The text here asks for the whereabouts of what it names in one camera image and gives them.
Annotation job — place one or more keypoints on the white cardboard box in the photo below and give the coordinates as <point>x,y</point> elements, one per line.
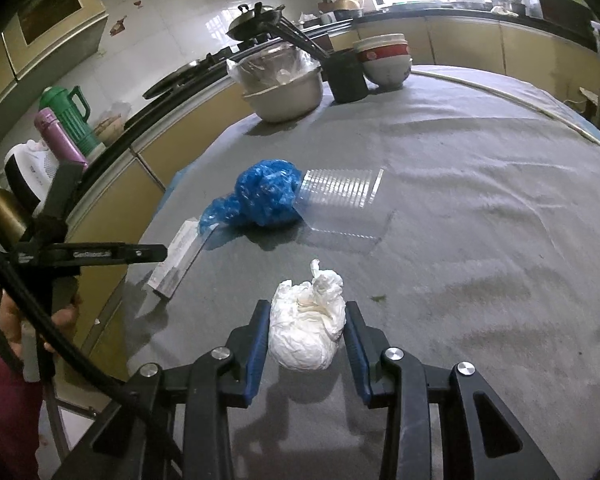
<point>177,265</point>

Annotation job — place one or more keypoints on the steel pot by sink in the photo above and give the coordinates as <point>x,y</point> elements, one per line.
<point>510,5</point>

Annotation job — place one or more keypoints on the steel basin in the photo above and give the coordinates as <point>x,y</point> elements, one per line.
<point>285,102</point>

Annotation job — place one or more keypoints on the brown round vessel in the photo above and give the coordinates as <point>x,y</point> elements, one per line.
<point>5,210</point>

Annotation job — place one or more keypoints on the red and white bowl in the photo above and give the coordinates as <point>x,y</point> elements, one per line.
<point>380,54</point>

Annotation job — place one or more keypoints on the plain white bowl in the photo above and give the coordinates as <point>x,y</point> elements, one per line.
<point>380,40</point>

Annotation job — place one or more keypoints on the green thermos jug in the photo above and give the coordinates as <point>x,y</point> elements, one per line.
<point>72,115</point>

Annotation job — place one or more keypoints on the white electric kettle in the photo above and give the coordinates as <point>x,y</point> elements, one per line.
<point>30,165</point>

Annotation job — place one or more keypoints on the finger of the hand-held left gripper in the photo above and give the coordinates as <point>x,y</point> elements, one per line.
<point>147,254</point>

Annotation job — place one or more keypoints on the clear ribbed plastic cup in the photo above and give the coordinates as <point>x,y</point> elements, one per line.
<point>345,195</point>

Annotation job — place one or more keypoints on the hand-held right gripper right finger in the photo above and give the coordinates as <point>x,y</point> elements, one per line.
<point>356,360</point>

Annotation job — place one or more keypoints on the black wok with lid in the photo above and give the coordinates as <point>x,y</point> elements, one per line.
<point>252,22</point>

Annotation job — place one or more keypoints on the yellow round board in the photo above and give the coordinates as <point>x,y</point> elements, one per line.
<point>347,2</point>

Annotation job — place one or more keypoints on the yellow glass-door wall cabinet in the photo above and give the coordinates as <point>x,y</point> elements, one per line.
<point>45,15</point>

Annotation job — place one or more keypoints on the blue plastic bag ball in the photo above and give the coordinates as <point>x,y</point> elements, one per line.
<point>267,195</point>

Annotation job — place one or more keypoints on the long thin white rod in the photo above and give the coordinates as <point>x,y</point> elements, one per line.
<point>480,83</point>

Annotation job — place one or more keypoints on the white patterned bowl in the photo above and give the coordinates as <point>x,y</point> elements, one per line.
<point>387,74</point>

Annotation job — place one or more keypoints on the black gas stove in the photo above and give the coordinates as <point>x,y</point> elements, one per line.
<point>190,67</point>

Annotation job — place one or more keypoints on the pink thermos flask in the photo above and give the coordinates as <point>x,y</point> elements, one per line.
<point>60,142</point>

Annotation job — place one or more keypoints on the black countertop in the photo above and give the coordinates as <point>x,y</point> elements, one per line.
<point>130,132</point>

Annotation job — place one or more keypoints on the black microwave oven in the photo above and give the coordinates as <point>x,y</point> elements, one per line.
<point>555,2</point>

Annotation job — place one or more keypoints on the white plastic bag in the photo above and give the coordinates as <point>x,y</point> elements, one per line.
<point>305,330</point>

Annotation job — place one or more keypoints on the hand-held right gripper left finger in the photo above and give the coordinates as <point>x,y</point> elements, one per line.
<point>257,360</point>

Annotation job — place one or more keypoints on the person's left forearm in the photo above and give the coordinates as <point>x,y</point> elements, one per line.
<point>5,410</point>

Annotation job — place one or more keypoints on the person's left hand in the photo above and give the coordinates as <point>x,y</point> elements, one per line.
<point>64,317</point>

